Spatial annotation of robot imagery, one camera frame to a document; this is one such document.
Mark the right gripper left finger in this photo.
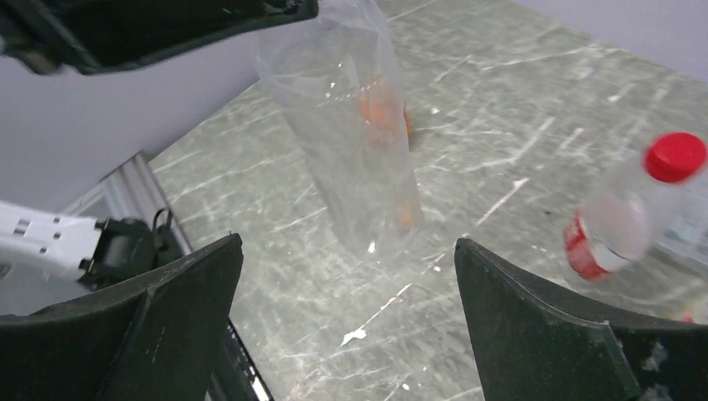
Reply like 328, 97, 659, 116
1, 234, 244, 400

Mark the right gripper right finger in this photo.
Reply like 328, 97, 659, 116
454, 238, 707, 400

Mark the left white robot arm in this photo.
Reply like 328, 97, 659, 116
1, 1, 319, 286

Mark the red bottle cap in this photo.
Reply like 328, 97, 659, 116
643, 132, 707, 184

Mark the small red label bottle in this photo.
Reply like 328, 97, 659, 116
564, 143, 707, 281

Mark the aluminium rail frame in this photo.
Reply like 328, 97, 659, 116
62, 153, 192, 255

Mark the clear water bottle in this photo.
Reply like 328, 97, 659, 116
257, 1, 422, 261

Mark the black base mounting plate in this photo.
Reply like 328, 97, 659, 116
205, 320, 274, 401

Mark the orange juice bottle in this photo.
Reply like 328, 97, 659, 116
360, 78, 413, 149

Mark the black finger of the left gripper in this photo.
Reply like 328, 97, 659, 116
1, 0, 318, 75

